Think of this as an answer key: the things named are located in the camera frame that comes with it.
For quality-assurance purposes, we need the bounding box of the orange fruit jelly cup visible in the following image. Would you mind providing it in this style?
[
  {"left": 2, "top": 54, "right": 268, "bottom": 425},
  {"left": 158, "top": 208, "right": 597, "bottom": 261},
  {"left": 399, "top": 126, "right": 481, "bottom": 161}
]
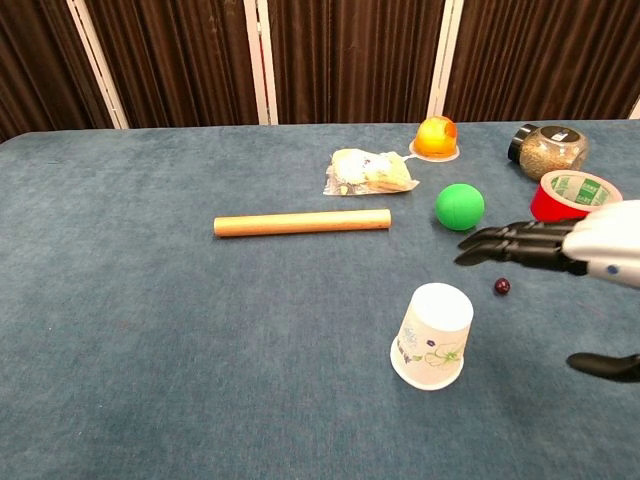
[{"left": 408, "top": 115, "right": 462, "bottom": 161}]

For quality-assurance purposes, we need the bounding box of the brown folding screen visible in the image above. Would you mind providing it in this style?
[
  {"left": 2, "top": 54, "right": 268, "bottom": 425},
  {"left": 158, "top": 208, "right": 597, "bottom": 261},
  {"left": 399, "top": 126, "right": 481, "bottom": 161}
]
[{"left": 0, "top": 0, "right": 640, "bottom": 144}]

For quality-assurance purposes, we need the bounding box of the wooden rolling stick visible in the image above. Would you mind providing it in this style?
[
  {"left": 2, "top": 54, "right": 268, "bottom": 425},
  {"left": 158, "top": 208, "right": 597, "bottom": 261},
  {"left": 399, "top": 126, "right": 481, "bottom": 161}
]
[{"left": 213, "top": 208, "right": 393, "bottom": 239}]

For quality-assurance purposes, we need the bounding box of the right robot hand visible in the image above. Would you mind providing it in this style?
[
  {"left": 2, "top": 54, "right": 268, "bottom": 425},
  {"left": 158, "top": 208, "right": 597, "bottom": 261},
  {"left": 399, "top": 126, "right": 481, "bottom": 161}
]
[{"left": 453, "top": 199, "right": 640, "bottom": 384}]

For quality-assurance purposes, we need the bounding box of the white paper cup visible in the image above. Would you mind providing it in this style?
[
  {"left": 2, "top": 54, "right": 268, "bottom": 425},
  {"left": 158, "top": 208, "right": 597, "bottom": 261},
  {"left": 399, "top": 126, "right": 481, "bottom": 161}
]
[{"left": 389, "top": 282, "right": 475, "bottom": 391}]

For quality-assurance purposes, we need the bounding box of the glass jar with black lid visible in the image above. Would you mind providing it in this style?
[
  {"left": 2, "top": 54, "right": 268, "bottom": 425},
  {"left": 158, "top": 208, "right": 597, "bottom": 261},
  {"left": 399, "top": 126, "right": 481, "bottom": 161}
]
[{"left": 507, "top": 123, "right": 590, "bottom": 182}]

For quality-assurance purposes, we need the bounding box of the red tape roll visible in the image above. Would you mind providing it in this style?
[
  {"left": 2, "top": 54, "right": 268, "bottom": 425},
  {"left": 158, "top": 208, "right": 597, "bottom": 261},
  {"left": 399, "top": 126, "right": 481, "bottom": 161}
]
[{"left": 529, "top": 169, "right": 624, "bottom": 223}]

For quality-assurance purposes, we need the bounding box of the green ball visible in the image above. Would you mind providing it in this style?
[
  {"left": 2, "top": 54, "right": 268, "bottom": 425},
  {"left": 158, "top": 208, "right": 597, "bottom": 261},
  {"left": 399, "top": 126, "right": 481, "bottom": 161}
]
[{"left": 435, "top": 183, "right": 486, "bottom": 232}]

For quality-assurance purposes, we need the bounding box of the clear plastic snack bag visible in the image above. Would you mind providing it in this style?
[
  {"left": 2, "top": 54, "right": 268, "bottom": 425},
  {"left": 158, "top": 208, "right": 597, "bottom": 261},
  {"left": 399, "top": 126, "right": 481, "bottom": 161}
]
[{"left": 323, "top": 148, "right": 421, "bottom": 197}]

